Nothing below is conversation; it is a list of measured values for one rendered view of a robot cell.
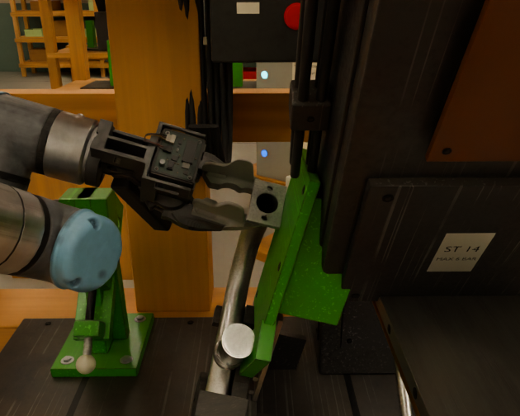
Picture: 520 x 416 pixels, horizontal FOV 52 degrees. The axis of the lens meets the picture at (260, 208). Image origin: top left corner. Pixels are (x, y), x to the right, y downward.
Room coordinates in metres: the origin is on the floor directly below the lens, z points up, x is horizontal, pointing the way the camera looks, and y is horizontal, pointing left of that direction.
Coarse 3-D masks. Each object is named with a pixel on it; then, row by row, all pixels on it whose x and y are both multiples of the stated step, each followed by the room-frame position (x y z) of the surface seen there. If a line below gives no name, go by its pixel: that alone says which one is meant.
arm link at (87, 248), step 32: (0, 192) 0.40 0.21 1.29; (0, 224) 0.38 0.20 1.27; (32, 224) 0.41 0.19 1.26; (64, 224) 0.43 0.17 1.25; (96, 224) 0.44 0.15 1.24; (0, 256) 0.38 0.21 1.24; (32, 256) 0.40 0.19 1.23; (64, 256) 0.41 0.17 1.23; (96, 256) 0.43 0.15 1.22; (64, 288) 0.43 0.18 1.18; (96, 288) 0.43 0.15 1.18
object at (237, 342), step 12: (240, 324) 0.50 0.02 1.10; (228, 336) 0.48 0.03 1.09; (240, 336) 0.49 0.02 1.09; (252, 336) 0.49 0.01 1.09; (216, 348) 0.52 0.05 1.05; (228, 348) 0.47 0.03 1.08; (240, 348) 0.48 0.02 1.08; (252, 348) 0.48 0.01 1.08; (216, 360) 0.52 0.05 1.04; (228, 360) 0.50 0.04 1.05; (240, 360) 0.51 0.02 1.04
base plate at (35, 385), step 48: (48, 336) 0.75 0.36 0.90; (192, 336) 0.75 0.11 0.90; (0, 384) 0.63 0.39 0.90; (48, 384) 0.63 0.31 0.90; (96, 384) 0.63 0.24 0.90; (144, 384) 0.63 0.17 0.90; (192, 384) 0.63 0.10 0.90; (288, 384) 0.63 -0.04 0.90; (336, 384) 0.63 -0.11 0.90; (384, 384) 0.63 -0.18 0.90
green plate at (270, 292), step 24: (288, 192) 0.58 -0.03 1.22; (312, 192) 0.48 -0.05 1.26; (288, 216) 0.53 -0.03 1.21; (312, 216) 0.49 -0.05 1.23; (288, 240) 0.49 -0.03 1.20; (312, 240) 0.49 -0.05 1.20; (264, 264) 0.59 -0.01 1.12; (288, 264) 0.48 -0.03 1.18; (312, 264) 0.49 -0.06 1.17; (264, 288) 0.54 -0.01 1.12; (288, 288) 0.49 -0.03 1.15; (312, 288) 0.49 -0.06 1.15; (336, 288) 0.49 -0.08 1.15; (264, 312) 0.50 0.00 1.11; (288, 312) 0.49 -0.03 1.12; (312, 312) 0.49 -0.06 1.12; (336, 312) 0.49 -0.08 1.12
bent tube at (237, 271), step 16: (256, 192) 0.59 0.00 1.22; (272, 192) 0.59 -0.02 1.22; (256, 208) 0.57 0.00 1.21; (272, 208) 0.61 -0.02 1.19; (256, 224) 0.57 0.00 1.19; (272, 224) 0.56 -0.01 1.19; (240, 240) 0.64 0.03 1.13; (256, 240) 0.63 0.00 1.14; (240, 256) 0.64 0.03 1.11; (256, 256) 0.65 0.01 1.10; (240, 272) 0.63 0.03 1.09; (240, 288) 0.62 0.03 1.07; (224, 304) 0.61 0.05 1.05; (240, 304) 0.61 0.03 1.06; (224, 320) 0.59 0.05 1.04; (240, 320) 0.59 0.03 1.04; (208, 384) 0.53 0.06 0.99; (224, 384) 0.52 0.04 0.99
